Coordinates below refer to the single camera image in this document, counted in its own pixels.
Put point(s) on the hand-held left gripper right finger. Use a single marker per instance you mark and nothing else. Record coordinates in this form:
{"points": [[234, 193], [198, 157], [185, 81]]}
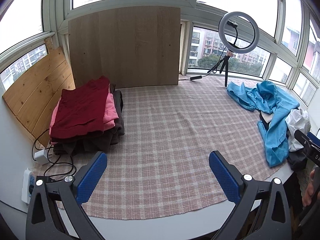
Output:
{"points": [[222, 177]]}

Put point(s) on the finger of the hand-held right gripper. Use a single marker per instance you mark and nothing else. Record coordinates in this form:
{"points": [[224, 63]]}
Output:
{"points": [[302, 139], [315, 138]]}

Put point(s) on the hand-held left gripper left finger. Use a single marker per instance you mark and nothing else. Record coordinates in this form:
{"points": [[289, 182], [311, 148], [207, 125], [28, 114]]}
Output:
{"points": [[92, 177]]}

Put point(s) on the blue striped jacket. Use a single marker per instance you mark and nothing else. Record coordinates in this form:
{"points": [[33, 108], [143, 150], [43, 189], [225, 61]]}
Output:
{"points": [[277, 120]]}

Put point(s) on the person's right hand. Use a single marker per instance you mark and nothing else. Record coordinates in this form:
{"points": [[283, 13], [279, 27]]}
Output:
{"points": [[309, 192]]}

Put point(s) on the white garment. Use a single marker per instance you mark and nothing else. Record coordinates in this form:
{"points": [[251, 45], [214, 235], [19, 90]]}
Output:
{"points": [[296, 125]]}

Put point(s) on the black garment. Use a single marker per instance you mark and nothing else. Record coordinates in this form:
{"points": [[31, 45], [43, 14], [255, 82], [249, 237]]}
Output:
{"points": [[297, 160]]}

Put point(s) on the white lace cloth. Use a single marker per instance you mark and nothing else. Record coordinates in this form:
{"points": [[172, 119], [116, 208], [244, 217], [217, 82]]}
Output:
{"points": [[303, 177]]}

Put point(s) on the brown folded garment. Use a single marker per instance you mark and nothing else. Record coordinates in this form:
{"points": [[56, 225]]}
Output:
{"points": [[113, 132]]}

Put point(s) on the white power adapter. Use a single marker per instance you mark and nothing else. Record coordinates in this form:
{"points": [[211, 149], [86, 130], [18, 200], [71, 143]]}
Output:
{"points": [[42, 157]]}

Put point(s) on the pink plaid blanket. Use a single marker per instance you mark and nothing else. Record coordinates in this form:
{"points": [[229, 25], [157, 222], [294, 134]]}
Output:
{"points": [[170, 140]]}

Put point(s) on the white power strip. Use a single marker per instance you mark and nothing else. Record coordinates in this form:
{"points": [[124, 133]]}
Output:
{"points": [[26, 187]]}

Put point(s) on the pink folded garment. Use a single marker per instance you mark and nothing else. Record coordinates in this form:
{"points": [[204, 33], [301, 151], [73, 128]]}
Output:
{"points": [[111, 112]]}

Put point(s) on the pine plank panel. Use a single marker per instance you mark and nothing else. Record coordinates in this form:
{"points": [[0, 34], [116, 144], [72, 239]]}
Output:
{"points": [[37, 97]]}

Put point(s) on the black tripod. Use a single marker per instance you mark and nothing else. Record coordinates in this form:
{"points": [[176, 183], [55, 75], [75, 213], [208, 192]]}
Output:
{"points": [[225, 66]]}

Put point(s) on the large light wooden board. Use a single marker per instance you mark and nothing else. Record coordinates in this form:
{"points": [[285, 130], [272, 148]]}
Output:
{"points": [[125, 47]]}

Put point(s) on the white window frame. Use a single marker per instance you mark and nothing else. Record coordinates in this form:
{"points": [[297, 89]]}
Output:
{"points": [[190, 2]]}

